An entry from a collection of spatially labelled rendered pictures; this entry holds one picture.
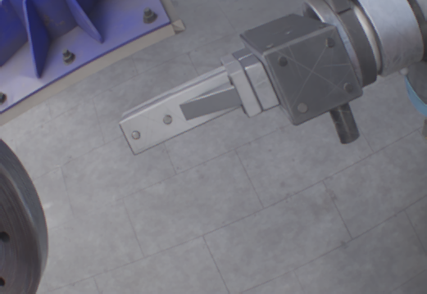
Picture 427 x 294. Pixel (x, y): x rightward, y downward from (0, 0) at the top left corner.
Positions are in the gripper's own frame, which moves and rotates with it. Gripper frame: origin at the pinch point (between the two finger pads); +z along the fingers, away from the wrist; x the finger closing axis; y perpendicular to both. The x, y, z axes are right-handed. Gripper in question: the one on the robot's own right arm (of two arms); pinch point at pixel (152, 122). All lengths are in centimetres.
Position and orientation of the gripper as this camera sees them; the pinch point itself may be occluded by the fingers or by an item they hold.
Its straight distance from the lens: 38.4
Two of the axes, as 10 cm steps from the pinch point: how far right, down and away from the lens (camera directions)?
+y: 4.1, 8.7, 2.9
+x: -0.7, -2.8, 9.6
